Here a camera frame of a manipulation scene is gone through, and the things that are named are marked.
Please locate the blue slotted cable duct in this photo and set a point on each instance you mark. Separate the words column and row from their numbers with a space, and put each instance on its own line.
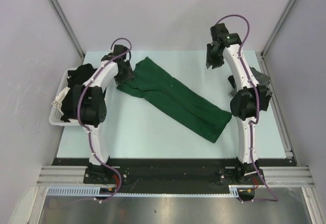
column 73, row 190

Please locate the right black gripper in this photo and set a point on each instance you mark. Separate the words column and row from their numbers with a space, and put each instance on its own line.
column 209, row 61

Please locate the black t shirt in basket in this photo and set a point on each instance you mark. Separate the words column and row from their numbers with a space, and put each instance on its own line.
column 75, row 77

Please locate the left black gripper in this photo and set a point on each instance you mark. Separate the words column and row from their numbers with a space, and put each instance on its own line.
column 129, row 75

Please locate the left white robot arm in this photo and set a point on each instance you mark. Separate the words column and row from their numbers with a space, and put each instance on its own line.
column 90, row 108

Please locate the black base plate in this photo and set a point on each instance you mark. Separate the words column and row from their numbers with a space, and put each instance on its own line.
column 150, row 187

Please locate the right aluminium corner post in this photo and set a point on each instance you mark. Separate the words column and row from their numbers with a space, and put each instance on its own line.
column 281, row 21

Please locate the left aluminium corner post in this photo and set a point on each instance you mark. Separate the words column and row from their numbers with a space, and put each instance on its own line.
column 67, row 27

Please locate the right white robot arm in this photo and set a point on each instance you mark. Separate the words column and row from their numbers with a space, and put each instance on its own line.
column 250, row 95

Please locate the white plastic basket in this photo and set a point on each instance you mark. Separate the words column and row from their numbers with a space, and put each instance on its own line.
column 55, row 113

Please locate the aluminium corner post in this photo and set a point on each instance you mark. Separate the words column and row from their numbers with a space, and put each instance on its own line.
column 281, row 21
column 67, row 27

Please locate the white t shirt in basket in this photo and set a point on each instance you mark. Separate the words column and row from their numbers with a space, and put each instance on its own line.
column 58, row 103

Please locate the green t shirt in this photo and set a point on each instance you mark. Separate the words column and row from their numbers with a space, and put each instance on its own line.
column 176, row 100

